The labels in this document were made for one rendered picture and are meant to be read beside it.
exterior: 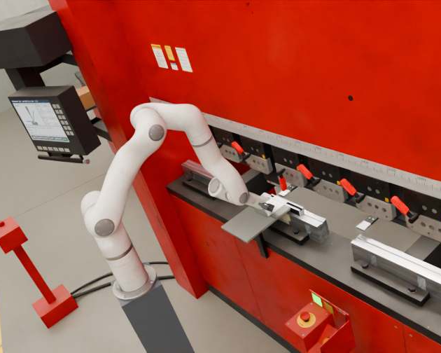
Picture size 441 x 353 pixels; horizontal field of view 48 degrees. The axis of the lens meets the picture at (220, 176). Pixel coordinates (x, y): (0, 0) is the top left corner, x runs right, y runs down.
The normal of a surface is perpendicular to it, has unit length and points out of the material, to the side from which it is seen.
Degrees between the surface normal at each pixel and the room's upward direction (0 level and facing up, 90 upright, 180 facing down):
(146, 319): 90
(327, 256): 0
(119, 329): 0
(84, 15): 90
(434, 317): 0
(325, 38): 90
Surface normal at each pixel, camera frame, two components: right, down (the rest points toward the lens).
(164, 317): 0.43, 0.36
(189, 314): -0.28, -0.81
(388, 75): -0.75, 0.52
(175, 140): 0.60, 0.26
